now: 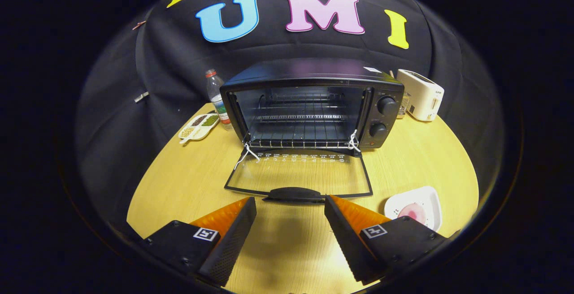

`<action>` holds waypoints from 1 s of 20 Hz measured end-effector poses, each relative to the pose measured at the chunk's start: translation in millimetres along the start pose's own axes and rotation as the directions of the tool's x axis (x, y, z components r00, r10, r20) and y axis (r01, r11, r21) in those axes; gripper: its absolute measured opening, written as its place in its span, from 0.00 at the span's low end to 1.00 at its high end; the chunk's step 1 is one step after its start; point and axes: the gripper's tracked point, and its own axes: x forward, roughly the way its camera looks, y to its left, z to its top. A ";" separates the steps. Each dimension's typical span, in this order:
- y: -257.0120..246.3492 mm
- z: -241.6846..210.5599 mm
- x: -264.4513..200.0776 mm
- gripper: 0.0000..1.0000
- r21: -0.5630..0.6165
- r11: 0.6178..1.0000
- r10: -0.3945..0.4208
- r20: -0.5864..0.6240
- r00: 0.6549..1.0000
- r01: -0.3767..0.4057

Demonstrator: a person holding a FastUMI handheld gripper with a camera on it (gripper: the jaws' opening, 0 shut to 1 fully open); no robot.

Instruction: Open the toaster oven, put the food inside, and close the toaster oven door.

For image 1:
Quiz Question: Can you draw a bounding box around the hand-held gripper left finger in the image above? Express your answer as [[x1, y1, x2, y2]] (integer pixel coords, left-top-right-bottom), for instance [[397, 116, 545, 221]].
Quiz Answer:
[[143, 197, 257, 287]]

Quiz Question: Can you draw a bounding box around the white divided seed tray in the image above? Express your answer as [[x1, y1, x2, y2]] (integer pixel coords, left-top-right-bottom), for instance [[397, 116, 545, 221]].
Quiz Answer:
[[178, 113, 220, 145]]

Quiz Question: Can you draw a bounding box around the clear plastic water bottle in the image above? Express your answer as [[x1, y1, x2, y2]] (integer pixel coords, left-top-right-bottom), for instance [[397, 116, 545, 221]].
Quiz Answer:
[[206, 69, 234, 131]]

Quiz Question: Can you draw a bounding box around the white pop-up toaster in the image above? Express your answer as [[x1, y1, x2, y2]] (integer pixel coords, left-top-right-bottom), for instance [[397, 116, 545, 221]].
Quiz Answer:
[[396, 69, 445, 121]]

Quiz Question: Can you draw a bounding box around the pink meat slice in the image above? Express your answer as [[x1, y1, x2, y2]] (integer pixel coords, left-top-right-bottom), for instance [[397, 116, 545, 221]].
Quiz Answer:
[[397, 203, 426, 223]]

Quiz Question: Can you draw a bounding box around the white square plate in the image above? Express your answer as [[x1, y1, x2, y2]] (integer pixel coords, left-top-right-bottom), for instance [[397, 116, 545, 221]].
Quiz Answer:
[[384, 186, 443, 233]]

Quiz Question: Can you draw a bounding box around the black toaster oven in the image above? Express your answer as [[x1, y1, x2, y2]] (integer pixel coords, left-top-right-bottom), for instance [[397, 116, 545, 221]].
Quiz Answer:
[[220, 58, 405, 204]]

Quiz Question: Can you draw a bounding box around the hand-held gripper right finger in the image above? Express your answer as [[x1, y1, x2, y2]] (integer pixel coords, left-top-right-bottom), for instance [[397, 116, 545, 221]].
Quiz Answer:
[[324, 195, 449, 285]]

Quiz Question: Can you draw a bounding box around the small wire basket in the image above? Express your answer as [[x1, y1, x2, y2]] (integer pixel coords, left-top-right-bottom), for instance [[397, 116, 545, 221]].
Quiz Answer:
[[397, 92, 411, 119]]

